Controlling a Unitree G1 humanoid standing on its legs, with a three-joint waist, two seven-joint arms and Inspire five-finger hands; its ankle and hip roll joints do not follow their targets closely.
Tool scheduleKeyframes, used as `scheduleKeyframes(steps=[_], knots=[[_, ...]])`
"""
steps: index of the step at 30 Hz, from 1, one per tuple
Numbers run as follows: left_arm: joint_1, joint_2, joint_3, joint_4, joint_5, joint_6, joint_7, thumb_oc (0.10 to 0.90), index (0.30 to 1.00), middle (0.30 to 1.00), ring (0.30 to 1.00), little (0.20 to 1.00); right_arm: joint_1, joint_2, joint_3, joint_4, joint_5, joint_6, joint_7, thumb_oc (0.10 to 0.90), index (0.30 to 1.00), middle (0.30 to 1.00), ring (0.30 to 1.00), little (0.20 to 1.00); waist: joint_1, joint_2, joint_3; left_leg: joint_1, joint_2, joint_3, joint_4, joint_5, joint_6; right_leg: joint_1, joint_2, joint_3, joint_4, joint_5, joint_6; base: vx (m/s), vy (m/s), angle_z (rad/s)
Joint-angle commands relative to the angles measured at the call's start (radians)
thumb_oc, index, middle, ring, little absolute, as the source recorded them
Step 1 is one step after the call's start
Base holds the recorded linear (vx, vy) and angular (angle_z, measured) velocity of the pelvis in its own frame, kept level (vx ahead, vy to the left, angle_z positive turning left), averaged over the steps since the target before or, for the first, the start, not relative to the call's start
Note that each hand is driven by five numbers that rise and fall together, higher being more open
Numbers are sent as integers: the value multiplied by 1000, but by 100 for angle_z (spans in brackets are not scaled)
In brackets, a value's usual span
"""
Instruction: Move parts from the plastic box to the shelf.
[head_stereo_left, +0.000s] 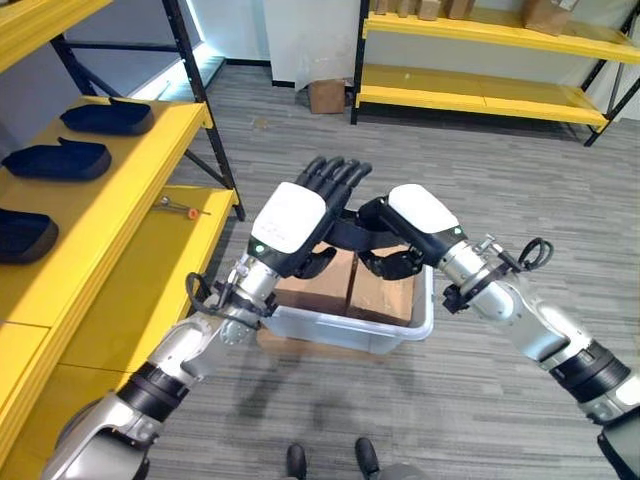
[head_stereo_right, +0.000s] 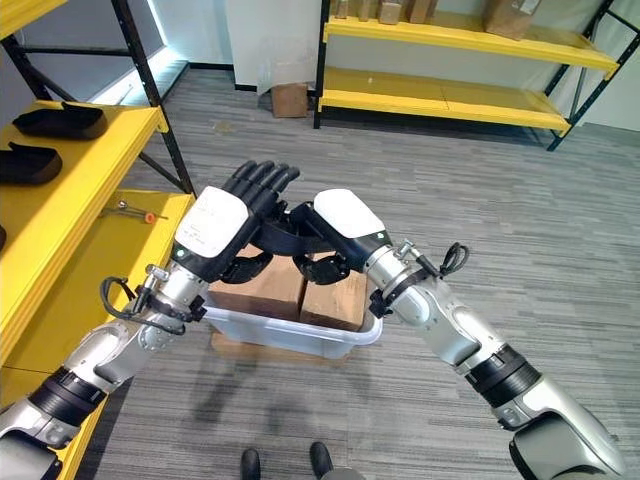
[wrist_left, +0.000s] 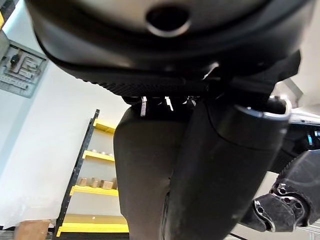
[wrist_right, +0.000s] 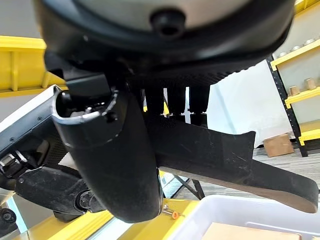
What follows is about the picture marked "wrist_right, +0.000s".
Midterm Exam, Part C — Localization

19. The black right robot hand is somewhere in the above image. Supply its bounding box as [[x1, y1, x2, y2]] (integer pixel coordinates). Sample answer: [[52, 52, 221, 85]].
[[32, 0, 298, 224]]

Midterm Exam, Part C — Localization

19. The black sole-shaped part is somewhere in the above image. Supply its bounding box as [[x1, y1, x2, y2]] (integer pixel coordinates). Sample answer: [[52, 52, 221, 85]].
[[146, 115, 320, 215]]

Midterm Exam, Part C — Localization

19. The white plastic box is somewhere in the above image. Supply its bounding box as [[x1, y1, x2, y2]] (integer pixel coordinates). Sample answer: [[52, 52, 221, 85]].
[[162, 194, 320, 240]]

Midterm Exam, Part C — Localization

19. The brown cardboard box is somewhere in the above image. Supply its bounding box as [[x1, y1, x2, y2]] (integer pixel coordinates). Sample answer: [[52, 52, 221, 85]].
[[262, 133, 295, 158]]

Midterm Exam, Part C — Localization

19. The yellow shelf rack black upright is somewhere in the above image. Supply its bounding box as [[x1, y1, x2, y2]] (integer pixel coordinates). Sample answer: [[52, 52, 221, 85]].
[[266, 0, 320, 158]]

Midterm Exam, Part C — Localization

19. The orange tag with pin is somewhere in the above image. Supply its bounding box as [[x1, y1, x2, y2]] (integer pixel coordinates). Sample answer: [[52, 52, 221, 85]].
[[161, 204, 186, 221]]

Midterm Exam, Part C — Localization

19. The black metal stand leg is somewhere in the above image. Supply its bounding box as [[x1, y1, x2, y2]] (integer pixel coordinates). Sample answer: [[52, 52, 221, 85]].
[[172, 174, 206, 201]]

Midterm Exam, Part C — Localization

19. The brown cardboard sheet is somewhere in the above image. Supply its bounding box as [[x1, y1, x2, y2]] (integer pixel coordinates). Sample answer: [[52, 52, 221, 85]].
[[201, 221, 302, 240]]

